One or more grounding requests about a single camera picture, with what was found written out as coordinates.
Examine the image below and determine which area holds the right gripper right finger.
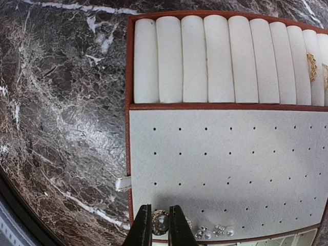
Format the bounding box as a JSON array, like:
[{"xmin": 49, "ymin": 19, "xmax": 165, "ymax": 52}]
[{"xmin": 168, "ymin": 205, "xmax": 198, "ymax": 246}]

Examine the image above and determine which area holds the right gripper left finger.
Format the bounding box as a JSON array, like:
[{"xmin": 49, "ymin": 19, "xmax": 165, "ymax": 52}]
[{"xmin": 122, "ymin": 204, "xmax": 152, "ymax": 246}]

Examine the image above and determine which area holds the dark gem brooch ring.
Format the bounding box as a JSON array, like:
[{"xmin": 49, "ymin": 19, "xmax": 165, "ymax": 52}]
[{"xmin": 151, "ymin": 209, "xmax": 170, "ymax": 235}]

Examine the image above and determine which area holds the red jewelry tray cream insert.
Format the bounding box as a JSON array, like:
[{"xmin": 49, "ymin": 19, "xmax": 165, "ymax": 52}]
[{"xmin": 116, "ymin": 10, "xmax": 327, "ymax": 245}]

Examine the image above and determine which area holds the black front table rail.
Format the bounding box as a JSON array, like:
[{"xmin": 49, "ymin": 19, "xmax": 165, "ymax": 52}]
[{"xmin": 1, "ymin": 170, "xmax": 64, "ymax": 245}]

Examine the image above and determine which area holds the white slotted cable duct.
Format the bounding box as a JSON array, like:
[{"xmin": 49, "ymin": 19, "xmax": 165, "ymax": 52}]
[{"xmin": 1, "ymin": 218, "xmax": 20, "ymax": 245}]

